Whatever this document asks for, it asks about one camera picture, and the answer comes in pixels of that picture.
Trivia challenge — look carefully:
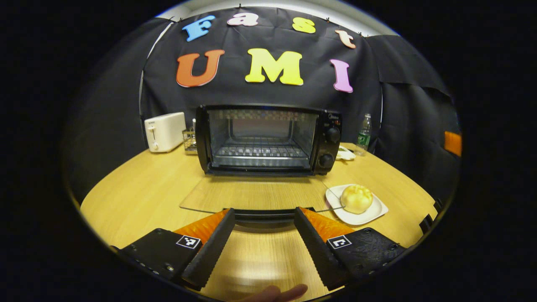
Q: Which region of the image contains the golden bread bun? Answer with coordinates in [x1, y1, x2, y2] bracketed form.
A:
[340, 184, 373, 215]

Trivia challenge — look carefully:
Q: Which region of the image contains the black electric oven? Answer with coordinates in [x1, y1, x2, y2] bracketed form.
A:
[180, 104, 344, 229]

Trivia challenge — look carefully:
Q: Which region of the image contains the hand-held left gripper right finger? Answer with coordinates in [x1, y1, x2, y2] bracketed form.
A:
[294, 206, 407, 291]

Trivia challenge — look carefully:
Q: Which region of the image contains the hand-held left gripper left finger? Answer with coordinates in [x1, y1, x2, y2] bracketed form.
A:
[111, 208, 236, 291]

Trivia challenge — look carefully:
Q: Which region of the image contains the clear water bottle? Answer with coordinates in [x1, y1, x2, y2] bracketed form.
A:
[355, 113, 373, 156]

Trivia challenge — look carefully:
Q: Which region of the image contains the small wire rack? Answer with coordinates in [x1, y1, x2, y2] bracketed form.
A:
[182, 126, 198, 152]

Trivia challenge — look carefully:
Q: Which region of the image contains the black backdrop cloth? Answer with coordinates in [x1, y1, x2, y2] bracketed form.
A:
[67, 6, 462, 202]

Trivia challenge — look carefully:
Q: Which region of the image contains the white square plate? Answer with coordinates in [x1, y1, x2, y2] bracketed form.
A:
[325, 184, 389, 226]

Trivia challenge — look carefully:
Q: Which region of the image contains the white toaster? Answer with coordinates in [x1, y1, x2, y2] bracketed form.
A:
[144, 112, 187, 153]

